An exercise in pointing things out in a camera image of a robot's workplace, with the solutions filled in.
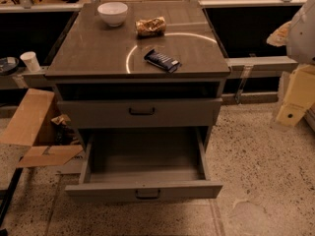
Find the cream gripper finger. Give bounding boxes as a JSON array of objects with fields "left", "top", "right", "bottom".
[
  {"left": 267, "top": 22, "right": 291, "bottom": 47},
  {"left": 271, "top": 104, "right": 306, "bottom": 129}
]

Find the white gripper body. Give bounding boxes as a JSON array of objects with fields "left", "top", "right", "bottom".
[{"left": 281, "top": 64, "right": 315, "bottom": 114}]

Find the blue rxbar wrapper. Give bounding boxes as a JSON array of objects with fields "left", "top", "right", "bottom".
[{"left": 144, "top": 49, "right": 181, "bottom": 73}]

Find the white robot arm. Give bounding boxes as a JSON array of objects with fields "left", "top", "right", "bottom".
[{"left": 267, "top": 0, "right": 315, "bottom": 131}]

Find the grey drawer cabinet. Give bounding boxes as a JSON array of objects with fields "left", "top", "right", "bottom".
[{"left": 45, "top": 1, "right": 230, "bottom": 144}]

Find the open grey lower drawer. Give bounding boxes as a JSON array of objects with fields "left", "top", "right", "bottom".
[{"left": 66, "top": 127, "right": 222, "bottom": 203}]

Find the closed grey upper drawer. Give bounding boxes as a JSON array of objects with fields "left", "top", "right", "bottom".
[{"left": 58, "top": 98, "right": 221, "bottom": 129}]

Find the crumpled golden snack bag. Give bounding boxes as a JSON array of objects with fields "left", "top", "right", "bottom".
[{"left": 135, "top": 17, "right": 166, "bottom": 37}]

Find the white ceramic bowl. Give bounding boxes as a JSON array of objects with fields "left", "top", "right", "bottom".
[{"left": 97, "top": 2, "right": 128, "bottom": 27}]

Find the white paper cup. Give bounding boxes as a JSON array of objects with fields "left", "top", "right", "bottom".
[{"left": 20, "top": 51, "right": 40, "bottom": 72}]

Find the open cardboard box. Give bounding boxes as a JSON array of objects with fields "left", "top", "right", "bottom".
[{"left": 0, "top": 88, "right": 83, "bottom": 168}]

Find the dark round plate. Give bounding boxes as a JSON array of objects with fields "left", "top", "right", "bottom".
[{"left": 0, "top": 57, "right": 19, "bottom": 76}]

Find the grey metal shelf rail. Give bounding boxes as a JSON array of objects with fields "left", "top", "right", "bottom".
[{"left": 225, "top": 56, "right": 297, "bottom": 79}]

